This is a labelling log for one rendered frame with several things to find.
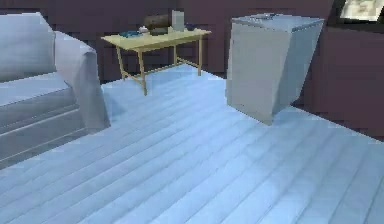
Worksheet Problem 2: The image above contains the yellow wooden table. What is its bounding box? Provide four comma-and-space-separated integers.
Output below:
100, 28, 213, 97

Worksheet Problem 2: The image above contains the grey square cabinet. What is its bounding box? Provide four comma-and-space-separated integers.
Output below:
225, 12, 325, 126

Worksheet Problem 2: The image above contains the grey upright box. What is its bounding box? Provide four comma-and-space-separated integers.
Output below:
171, 9, 186, 33

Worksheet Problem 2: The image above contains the dark brown cylinder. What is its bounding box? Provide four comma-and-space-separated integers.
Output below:
143, 13, 174, 31

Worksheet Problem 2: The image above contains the grey sofa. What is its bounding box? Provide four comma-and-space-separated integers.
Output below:
0, 12, 112, 170

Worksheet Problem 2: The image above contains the framed wall picture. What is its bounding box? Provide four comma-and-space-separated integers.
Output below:
334, 0, 384, 24

